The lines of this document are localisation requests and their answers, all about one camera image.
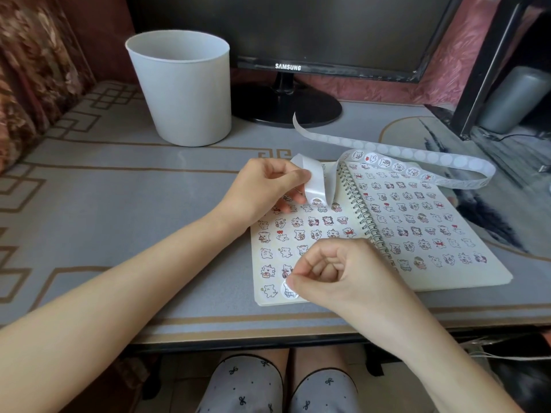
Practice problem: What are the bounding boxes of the person's left forearm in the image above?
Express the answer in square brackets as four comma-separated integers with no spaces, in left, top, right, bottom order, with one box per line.
[0,210,249,413]

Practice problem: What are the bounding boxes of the black shelf frame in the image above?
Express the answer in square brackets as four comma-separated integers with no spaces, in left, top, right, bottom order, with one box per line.
[426,0,551,141]

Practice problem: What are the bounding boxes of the grey patterned desk mat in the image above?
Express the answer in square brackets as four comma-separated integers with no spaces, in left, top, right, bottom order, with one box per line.
[0,79,551,345]

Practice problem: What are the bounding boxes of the brown floral curtain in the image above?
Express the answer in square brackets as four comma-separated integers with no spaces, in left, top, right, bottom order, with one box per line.
[0,0,95,173]

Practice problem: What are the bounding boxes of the black cable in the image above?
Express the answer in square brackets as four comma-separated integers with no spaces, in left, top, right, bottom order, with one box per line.
[495,131,551,143]

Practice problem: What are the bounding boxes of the person's left leg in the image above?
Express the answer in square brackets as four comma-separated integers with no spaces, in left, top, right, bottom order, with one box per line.
[219,348,290,383]

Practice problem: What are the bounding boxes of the person's leg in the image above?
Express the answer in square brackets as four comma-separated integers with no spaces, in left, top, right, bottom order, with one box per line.
[219,348,290,383]
[292,346,350,394]

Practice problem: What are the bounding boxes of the person's right leg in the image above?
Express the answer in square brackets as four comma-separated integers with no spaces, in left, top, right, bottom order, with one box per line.
[292,346,350,394]

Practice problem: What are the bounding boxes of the white plastic waste bin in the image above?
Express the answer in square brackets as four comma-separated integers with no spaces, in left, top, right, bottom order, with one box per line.
[125,29,232,147]

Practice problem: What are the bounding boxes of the white sticker strip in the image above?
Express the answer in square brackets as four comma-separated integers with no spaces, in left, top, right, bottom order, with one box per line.
[290,112,496,207]

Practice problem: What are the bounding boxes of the thin white cable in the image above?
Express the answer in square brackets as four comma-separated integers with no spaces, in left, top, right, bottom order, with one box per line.
[467,335,551,362]

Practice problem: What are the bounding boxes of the grey bow-print shorts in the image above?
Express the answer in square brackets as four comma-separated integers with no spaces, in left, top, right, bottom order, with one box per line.
[194,354,360,413]

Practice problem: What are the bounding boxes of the person's right forearm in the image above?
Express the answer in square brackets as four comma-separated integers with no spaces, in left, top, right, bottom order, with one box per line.
[366,292,524,413]

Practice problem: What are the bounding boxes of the person's right hand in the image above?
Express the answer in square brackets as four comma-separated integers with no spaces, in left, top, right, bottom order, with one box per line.
[285,237,425,343]

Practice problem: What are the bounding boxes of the person's left hand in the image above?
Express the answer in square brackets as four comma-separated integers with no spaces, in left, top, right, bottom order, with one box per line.
[213,158,312,231]

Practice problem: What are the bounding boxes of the cream spiral notebook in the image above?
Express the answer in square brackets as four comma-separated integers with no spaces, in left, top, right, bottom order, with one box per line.
[251,161,514,307]

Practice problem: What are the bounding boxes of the black desk frame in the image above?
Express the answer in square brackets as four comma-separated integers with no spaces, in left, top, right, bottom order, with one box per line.
[125,326,551,377]

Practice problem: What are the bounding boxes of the grey cylindrical speaker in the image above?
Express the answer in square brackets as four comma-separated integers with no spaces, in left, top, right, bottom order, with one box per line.
[478,65,551,135]

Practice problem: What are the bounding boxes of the black computer monitor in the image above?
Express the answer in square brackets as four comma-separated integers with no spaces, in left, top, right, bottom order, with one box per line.
[125,0,465,127]

